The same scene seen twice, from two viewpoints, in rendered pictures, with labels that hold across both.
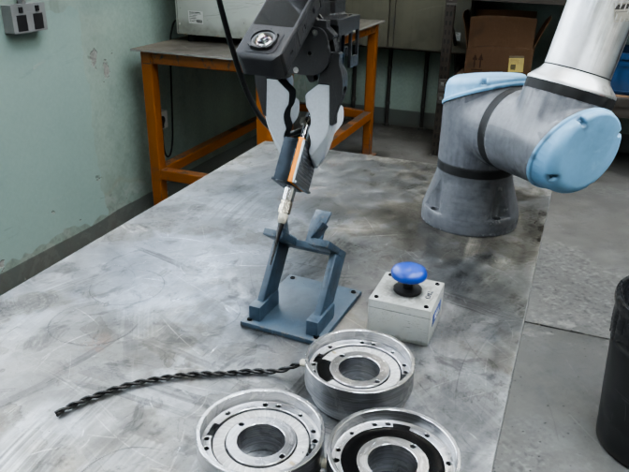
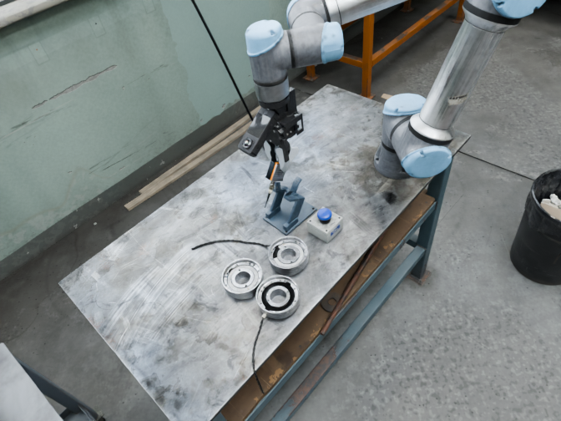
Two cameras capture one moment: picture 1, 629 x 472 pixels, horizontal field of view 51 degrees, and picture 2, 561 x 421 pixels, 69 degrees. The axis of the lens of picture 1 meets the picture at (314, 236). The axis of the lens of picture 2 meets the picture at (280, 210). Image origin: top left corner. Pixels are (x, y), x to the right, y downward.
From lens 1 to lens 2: 0.60 m
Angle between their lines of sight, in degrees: 32
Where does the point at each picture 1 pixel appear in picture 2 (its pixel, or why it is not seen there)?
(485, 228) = (396, 175)
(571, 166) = (418, 170)
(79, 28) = not seen: outside the picture
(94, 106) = (270, 11)
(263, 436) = (246, 274)
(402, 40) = not seen: outside the picture
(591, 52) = (435, 118)
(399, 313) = (316, 230)
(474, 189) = (392, 157)
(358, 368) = (291, 251)
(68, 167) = not seen: hidden behind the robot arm
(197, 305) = (251, 205)
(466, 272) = (371, 202)
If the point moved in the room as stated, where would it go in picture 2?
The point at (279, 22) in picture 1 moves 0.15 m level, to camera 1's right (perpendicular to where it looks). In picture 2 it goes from (255, 134) to (318, 143)
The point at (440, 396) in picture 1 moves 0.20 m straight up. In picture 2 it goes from (317, 269) to (313, 218)
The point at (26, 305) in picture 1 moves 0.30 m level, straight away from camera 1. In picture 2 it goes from (194, 195) to (198, 138)
